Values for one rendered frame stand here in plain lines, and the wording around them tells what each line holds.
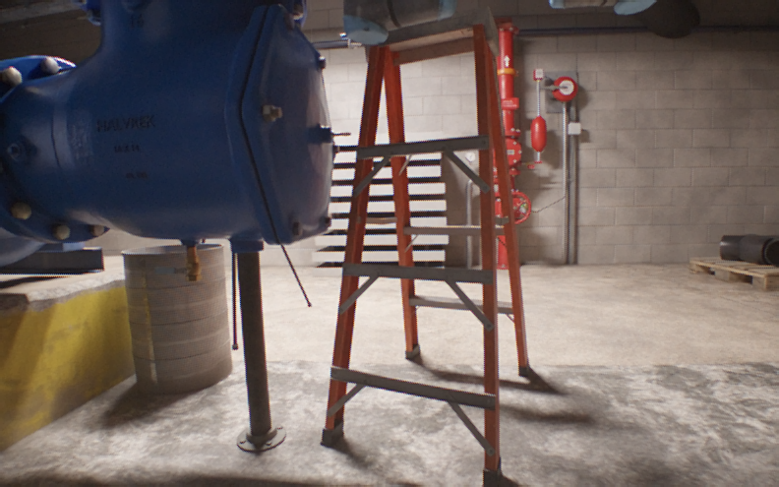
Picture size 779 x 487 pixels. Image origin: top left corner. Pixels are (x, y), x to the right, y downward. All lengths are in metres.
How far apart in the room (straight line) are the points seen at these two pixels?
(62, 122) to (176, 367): 0.90
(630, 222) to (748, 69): 2.02
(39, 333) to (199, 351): 0.49
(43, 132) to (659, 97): 4.84
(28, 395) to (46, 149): 0.79
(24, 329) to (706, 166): 5.34
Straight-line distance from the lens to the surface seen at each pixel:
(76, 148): 1.04
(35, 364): 1.58
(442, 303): 1.48
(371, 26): 0.84
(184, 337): 1.55
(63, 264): 2.06
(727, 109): 5.31
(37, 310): 1.56
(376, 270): 1.02
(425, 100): 4.31
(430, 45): 1.34
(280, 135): 0.83
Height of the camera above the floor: 0.66
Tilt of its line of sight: 6 degrees down
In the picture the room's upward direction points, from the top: 1 degrees counter-clockwise
